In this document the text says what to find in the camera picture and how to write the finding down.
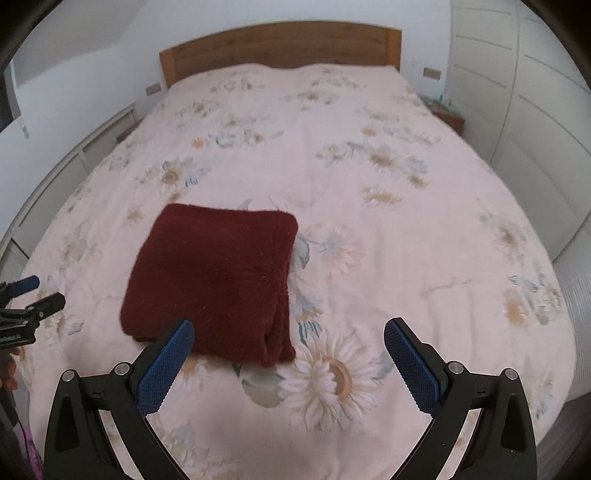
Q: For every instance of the dark red knitted sweater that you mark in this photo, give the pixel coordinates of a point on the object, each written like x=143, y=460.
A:
x=212, y=277

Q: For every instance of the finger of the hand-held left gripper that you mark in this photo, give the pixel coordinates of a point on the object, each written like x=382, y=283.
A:
x=25, y=283
x=46, y=304

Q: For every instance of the pink floral bedspread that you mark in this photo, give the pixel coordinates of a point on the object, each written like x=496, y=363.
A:
x=392, y=207

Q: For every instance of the wooden headboard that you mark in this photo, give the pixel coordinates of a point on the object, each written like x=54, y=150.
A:
x=277, y=50

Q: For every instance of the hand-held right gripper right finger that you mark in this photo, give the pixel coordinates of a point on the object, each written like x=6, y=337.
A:
x=411, y=364

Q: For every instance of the wooden nightstand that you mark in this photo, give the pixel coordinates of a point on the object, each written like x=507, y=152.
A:
x=450, y=119

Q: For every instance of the white low panelled cabinet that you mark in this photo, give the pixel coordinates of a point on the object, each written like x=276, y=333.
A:
x=69, y=161

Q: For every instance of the white wardrobe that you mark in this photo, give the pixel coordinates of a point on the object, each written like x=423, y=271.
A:
x=531, y=92

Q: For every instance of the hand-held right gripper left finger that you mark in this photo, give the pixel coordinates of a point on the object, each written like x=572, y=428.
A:
x=164, y=364

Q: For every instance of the brown wall socket plate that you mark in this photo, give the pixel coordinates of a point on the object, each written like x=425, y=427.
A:
x=432, y=73
x=153, y=89

